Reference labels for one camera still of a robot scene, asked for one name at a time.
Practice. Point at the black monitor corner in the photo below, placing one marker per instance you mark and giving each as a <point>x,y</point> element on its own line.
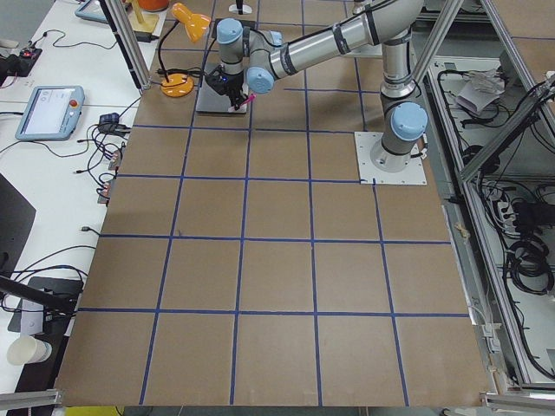
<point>17,218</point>

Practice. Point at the crumpled white paper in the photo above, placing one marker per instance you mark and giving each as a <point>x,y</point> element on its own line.
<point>482,88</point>

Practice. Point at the aluminium frame strut right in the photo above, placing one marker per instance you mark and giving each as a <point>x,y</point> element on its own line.
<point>517,124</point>

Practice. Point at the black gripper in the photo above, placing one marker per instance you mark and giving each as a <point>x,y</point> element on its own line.
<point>232,84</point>

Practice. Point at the small red circuit board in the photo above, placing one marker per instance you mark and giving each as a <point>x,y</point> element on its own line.
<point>29,56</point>

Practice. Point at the white paper cup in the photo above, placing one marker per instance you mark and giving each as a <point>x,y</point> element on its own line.
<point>28,350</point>

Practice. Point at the wooden stand orange object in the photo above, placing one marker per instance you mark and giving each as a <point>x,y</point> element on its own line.
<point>145,14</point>

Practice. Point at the pink pen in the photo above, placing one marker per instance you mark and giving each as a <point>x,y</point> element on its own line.
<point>248,99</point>

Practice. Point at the white power strip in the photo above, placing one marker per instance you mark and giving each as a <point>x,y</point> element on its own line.
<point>505,215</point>

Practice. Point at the aluminium frame post left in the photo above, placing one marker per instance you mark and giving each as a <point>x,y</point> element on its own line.
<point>125,37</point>

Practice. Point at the grey closed laptop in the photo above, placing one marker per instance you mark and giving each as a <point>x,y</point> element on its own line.
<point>210,102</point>

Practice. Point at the black power adapter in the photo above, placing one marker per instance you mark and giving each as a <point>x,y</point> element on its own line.
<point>143,36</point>

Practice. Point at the blue teach pendant tablet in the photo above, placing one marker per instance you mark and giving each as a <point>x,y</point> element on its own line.
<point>52,113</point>

